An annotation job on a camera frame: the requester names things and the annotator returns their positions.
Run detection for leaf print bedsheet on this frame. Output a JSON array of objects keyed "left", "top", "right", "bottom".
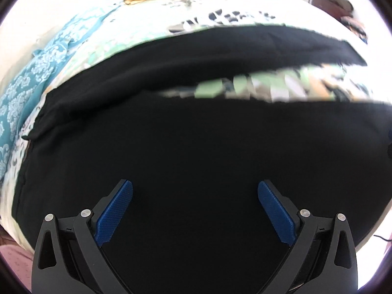
[{"left": 0, "top": 0, "right": 376, "bottom": 252}]

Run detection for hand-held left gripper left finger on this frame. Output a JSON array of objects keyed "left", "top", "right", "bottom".
[{"left": 31, "top": 179, "right": 134, "bottom": 294}]

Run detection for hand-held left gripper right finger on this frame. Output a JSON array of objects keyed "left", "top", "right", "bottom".
[{"left": 257, "top": 180, "right": 359, "bottom": 294}]

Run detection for dark wooden furniture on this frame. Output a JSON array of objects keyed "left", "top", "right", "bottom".
[{"left": 311, "top": 0, "right": 368, "bottom": 42}]

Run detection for teal patterned cloth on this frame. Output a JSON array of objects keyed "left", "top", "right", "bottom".
[{"left": 0, "top": 4, "right": 120, "bottom": 184}]

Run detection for pink dotted clothing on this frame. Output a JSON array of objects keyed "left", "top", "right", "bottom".
[{"left": 0, "top": 241, "right": 34, "bottom": 294}]

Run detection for black pants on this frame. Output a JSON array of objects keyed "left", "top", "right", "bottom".
[{"left": 11, "top": 24, "right": 392, "bottom": 294}]

